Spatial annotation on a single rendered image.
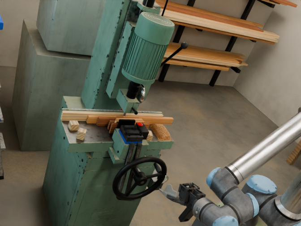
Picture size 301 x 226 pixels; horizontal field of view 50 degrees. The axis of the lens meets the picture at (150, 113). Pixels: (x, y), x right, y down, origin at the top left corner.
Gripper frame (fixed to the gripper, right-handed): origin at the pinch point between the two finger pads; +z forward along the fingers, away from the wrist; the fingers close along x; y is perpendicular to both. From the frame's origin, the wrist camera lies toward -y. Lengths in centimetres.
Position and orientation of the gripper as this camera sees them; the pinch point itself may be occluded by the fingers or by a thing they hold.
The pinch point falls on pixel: (172, 189)
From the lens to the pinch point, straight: 152.1
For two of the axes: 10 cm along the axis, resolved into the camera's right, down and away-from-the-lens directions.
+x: -8.5, -0.3, -5.2
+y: 1.6, -9.6, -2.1
